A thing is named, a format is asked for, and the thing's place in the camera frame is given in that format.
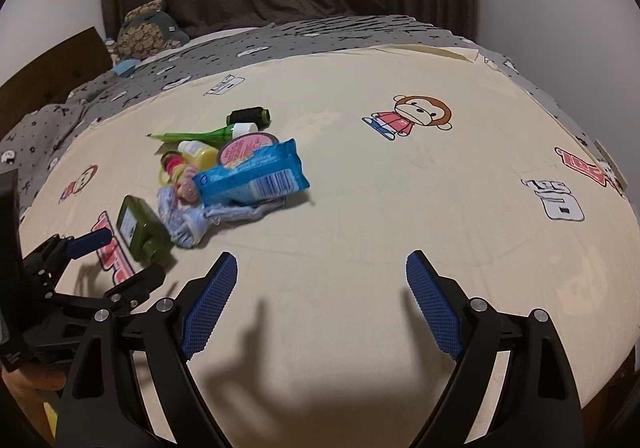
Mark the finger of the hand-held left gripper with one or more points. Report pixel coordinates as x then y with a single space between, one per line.
142 280
90 240

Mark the wooden headboard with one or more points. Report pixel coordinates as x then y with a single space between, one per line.
45 73

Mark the green pointed bottle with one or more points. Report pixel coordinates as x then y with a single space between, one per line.
205 133

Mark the pink round tin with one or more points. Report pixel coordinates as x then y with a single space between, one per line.
247 146

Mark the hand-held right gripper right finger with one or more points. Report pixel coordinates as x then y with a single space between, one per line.
435 308

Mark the patterned plush toy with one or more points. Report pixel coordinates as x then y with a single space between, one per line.
145 28

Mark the blue snack packet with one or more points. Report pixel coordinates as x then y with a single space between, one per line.
252 176

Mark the small yellow bottle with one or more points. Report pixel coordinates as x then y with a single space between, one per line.
199 151

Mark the light blue cloth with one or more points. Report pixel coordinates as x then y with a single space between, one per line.
185 220

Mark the yellow fuzzy mat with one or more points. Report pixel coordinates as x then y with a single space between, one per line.
48 420

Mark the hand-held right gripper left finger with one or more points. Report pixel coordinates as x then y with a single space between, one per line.
210 308

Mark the grey printed pillow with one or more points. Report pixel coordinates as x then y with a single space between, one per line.
40 133

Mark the person's left hand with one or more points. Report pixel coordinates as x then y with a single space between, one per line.
32 380

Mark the olive green bottle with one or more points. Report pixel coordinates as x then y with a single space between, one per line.
140 228

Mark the pink scrunchie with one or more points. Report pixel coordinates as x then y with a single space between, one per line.
187 185

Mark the cream cartoon printed blanket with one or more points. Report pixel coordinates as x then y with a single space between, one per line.
375 208

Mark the small blue pad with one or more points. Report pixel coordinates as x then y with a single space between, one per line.
125 67

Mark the black thread spool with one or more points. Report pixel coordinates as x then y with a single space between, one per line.
248 116

